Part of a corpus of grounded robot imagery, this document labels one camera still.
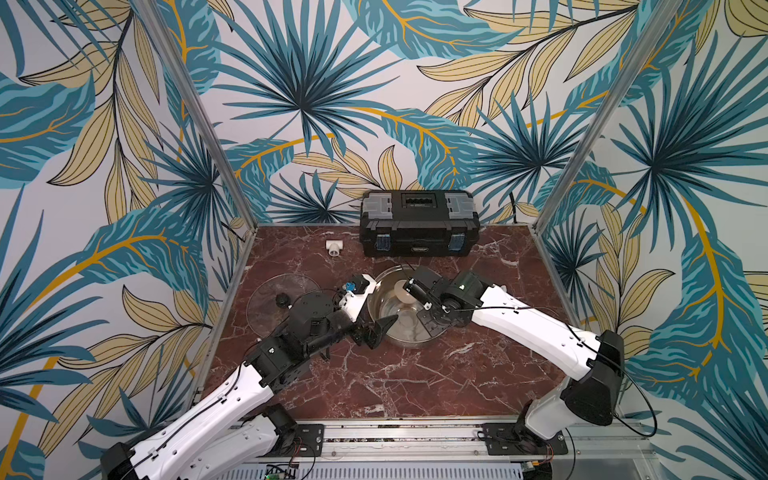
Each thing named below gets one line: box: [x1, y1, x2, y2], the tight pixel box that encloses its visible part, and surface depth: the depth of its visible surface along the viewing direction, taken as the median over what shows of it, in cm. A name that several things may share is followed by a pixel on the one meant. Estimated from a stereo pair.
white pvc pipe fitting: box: [326, 240, 343, 257], surface depth 112 cm
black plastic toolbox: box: [360, 190, 481, 258], surface depth 102 cm
